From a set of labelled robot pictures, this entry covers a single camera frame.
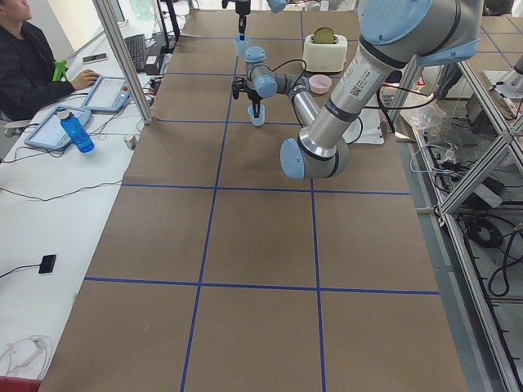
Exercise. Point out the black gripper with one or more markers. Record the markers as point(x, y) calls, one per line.
point(253, 96)
point(242, 8)

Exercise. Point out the light blue cup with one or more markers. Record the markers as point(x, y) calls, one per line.
point(258, 122)
point(241, 43)

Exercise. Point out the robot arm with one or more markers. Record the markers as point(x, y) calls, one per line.
point(275, 5)
point(392, 33)

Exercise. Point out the person's hand on table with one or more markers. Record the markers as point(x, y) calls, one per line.
point(84, 79)

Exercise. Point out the pink bowl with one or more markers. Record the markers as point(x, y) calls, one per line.
point(320, 84)

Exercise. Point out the cream toaster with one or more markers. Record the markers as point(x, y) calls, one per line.
point(325, 58)

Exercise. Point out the bread slice in toaster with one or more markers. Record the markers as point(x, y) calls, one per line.
point(324, 35)

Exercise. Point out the black keyboard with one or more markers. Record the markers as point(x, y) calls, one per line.
point(135, 45)

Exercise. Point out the smartphone on desk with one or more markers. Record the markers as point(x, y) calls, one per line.
point(94, 58)

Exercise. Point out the teach pendant tablet far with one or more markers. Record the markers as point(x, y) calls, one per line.
point(107, 95)

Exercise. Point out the teach pendant tablet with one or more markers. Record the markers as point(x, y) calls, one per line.
point(107, 95)
point(49, 134)

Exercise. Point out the blue water bottle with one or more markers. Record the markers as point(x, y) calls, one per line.
point(76, 131)

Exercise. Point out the teach pendant tablet near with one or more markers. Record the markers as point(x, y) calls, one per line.
point(49, 134)

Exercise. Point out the seated person in black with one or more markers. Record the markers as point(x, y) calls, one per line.
point(27, 65)

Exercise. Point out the small black box device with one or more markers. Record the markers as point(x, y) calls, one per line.
point(47, 264)

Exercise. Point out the white pedestal column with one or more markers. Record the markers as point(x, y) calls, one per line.
point(372, 130)

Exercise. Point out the aluminium frame post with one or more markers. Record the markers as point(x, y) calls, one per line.
point(109, 23)

